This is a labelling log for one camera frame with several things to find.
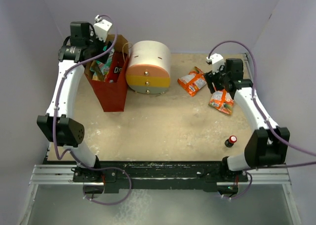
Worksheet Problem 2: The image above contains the teal candy pouch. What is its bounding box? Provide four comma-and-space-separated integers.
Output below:
96, 48, 115, 75

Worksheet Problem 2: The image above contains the red Doritos chip bag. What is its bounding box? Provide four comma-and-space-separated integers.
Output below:
106, 52, 124, 83

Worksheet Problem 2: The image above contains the orange white snack bag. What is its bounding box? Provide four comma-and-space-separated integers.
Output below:
177, 66, 206, 97

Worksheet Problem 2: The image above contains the gold foil snack bag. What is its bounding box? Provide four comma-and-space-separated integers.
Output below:
90, 61, 105, 82

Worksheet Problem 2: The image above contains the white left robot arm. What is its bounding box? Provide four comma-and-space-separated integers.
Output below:
37, 19, 117, 181

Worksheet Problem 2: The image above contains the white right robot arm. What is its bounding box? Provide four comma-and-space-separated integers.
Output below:
204, 54, 290, 181

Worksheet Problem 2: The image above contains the red brown paper bag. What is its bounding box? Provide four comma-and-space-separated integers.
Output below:
84, 35, 129, 112

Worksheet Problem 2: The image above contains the white round drawer cabinet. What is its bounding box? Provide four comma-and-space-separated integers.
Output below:
125, 41, 171, 94

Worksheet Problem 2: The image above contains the red emergency stop button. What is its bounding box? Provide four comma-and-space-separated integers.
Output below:
225, 135, 237, 148

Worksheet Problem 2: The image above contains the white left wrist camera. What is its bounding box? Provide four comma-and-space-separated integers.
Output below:
93, 15, 113, 42

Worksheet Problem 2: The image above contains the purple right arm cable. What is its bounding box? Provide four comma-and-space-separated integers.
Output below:
207, 40, 316, 173

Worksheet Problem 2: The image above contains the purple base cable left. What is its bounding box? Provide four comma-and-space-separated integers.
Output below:
82, 167, 133, 206

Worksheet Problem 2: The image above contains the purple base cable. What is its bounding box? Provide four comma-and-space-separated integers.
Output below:
221, 170, 253, 201
82, 167, 133, 206

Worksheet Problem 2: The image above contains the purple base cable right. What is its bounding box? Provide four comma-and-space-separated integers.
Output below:
221, 170, 253, 201

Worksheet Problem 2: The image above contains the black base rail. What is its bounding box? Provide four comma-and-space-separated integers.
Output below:
71, 161, 248, 193

